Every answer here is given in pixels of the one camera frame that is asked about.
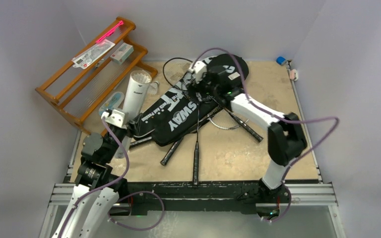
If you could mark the small teal white box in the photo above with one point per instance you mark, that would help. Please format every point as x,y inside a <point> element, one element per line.
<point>120,55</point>

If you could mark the white frame badminton racket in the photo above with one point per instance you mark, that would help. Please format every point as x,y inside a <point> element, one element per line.
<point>219,118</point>

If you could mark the wooden tiered shelf rack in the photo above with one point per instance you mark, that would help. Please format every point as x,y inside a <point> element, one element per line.
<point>77,94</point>

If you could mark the blue toothbrush blister pack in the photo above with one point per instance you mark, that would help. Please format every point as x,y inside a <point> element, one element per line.
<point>112,102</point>

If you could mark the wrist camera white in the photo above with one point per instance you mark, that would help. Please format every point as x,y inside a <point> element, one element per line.
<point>115,117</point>
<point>198,69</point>

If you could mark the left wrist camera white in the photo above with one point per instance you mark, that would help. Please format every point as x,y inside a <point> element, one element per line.
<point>115,117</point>

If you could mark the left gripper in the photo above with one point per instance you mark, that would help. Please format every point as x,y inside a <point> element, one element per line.
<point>132,128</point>

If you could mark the white shuttlecock front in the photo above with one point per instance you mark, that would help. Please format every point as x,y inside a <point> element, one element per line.
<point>141,76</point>

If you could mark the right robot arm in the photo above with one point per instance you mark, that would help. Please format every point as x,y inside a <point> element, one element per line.
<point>285,137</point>

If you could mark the black badminton racket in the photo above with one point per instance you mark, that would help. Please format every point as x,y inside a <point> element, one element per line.
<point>173,71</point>

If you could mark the white packaged card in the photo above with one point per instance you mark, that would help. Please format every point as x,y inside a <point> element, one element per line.
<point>85,59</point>

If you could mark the white shuttlecock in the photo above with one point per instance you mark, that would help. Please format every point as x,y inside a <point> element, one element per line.
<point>141,76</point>
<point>153,88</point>

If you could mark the blue small object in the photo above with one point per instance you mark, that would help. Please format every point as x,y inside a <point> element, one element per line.
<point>281,61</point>

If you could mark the black racket under bag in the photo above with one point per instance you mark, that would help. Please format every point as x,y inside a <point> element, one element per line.
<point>170,131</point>

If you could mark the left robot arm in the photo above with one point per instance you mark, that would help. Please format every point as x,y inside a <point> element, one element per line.
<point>96,189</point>

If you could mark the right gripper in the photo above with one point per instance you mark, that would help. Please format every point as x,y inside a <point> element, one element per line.
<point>202,88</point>

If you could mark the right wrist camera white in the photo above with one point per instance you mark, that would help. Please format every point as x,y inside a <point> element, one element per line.
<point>198,69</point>

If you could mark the pink white small object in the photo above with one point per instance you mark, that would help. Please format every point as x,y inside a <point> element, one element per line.
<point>293,74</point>

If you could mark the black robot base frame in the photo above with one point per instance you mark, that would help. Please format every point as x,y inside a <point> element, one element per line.
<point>244,196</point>

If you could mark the white shuttlecock tube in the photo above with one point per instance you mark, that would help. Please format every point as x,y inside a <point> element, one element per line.
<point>134,98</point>

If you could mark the black racket bag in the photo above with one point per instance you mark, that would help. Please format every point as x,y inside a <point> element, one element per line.
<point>173,113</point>

